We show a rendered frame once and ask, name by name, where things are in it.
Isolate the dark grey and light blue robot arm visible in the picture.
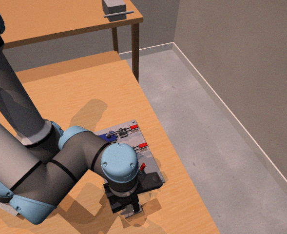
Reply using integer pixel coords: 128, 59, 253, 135
0, 36, 163, 225

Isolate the red-handled toggle clamp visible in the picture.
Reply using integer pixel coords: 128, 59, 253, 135
132, 142, 147, 151

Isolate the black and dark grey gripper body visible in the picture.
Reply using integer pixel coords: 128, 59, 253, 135
103, 183, 139, 214

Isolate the toggle clamp with red handle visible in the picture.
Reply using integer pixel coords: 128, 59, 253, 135
106, 124, 138, 138

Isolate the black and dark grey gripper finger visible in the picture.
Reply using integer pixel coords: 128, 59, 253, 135
120, 201, 140, 215

